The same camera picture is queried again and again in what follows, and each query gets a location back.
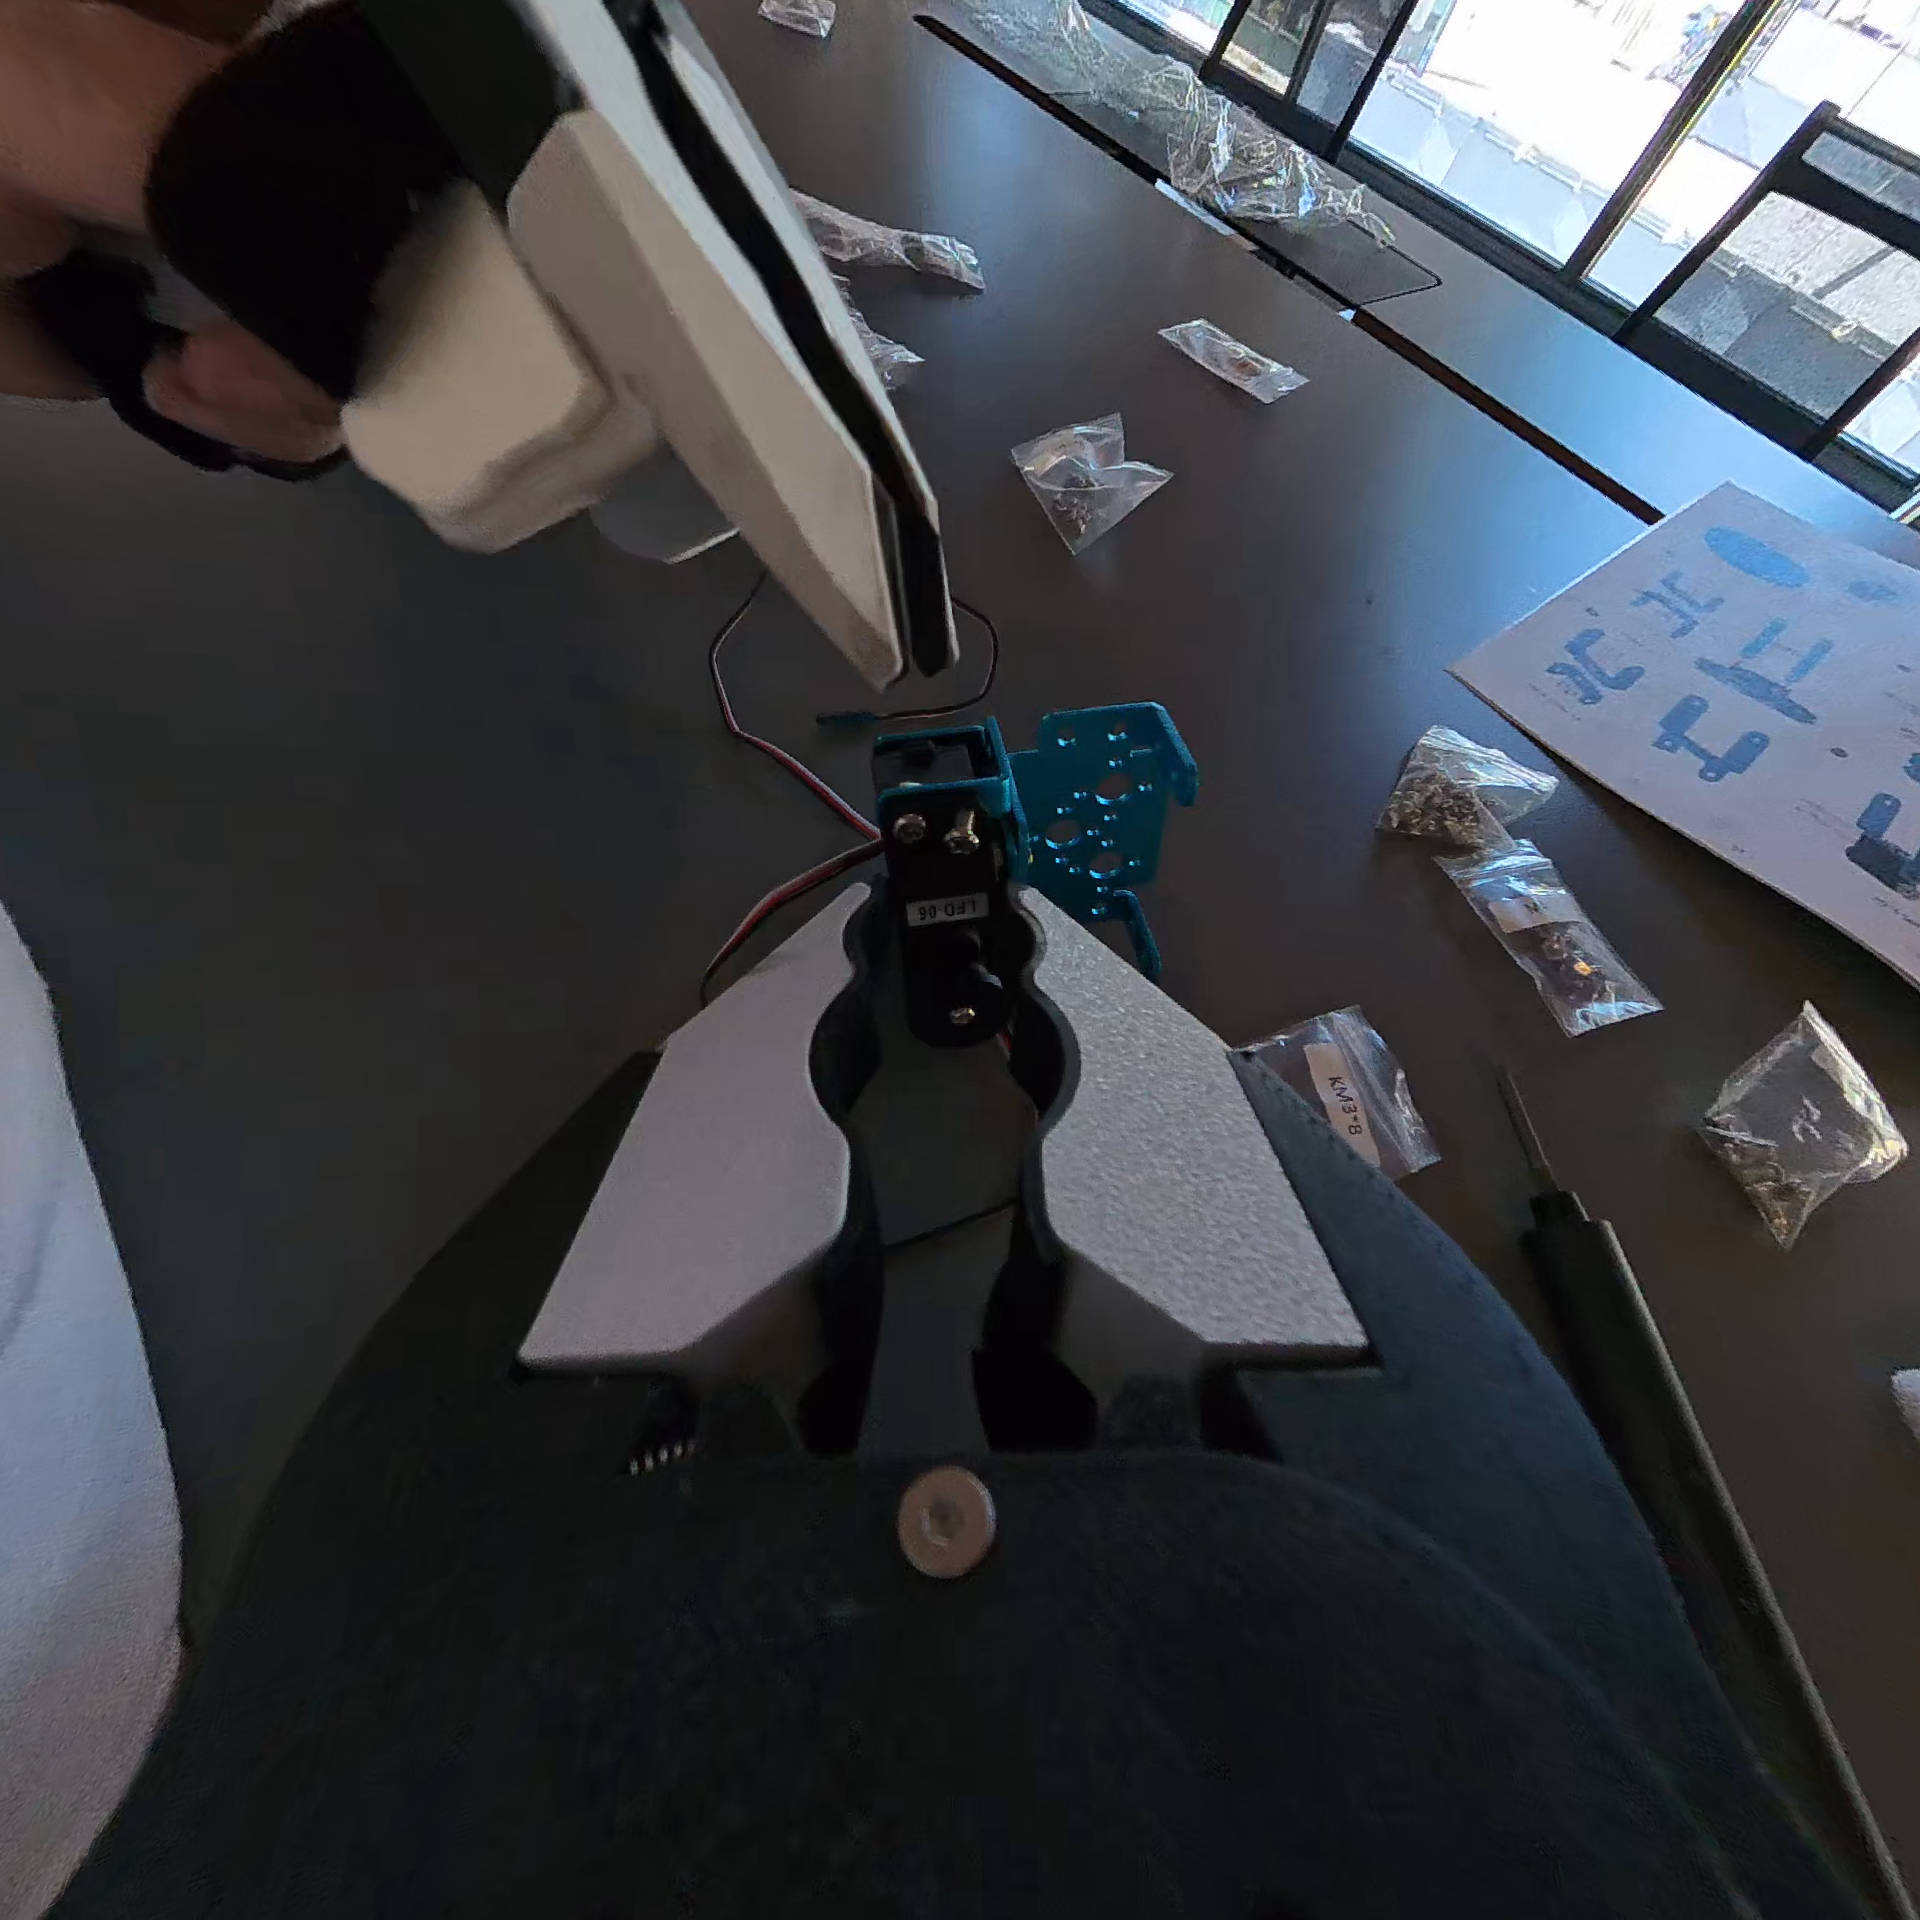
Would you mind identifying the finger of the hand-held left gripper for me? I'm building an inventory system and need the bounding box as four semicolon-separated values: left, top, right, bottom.
508;0;910;689
644;0;962;676

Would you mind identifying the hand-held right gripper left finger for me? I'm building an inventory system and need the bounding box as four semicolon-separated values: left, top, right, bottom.
514;882;902;1449

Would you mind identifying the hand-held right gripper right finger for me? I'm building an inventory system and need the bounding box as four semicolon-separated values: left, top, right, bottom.
982;882;1374;1449

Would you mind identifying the dark desk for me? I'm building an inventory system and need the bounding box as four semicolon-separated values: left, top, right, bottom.
0;0;1920;1920

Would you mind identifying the person's left hand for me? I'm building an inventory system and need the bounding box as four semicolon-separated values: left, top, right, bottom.
0;0;354;467

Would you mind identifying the clear screw bag white label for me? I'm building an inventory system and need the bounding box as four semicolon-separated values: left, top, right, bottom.
1241;1007;1444;1183

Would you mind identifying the black screwdriver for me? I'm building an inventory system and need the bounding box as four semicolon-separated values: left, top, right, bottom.
1492;1064;1920;1920

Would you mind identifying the long clear screw bag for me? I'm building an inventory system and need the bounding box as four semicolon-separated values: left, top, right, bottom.
1431;836;1665;1040

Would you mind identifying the crumpled clear plastic wrap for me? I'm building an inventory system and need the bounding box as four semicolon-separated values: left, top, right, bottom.
959;0;1397;249

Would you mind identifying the bag full of screws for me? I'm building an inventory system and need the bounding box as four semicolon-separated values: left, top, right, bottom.
1375;727;1562;845

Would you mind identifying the black chair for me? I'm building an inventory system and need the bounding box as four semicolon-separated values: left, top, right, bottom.
1201;0;1425;165
1612;98;1920;471

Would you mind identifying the person's white shirt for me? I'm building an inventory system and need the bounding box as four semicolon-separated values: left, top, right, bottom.
0;901;190;1920

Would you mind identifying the white instruction booklet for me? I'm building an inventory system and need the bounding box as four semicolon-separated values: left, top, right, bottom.
1446;481;1920;993

